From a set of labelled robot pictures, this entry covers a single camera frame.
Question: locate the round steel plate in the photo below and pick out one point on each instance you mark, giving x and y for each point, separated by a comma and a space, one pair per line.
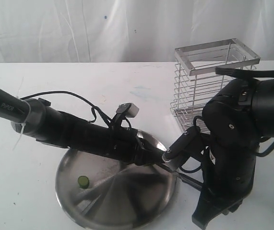
119, 196

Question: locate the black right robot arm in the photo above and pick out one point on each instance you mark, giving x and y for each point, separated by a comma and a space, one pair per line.
240, 119

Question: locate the metal wire utensil holder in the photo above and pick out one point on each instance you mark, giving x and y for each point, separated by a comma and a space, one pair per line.
195, 79

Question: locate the white backdrop curtain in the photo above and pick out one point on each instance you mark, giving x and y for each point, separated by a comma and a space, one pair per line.
128, 30

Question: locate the white zip tie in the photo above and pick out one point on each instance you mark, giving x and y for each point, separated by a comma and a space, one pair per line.
23, 124

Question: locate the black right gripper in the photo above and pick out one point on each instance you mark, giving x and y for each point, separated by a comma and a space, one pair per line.
226, 182

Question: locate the green vegetable slice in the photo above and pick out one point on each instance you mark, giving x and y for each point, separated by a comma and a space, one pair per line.
83, 182

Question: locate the black serrated knife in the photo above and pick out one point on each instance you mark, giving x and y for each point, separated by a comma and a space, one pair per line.
184, 178

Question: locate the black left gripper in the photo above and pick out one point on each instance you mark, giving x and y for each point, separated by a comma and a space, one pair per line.
122, 144

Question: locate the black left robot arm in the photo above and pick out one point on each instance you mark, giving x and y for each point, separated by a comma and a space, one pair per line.
33, 116

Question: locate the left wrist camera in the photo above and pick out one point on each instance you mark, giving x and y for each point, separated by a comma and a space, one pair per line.
123, 112

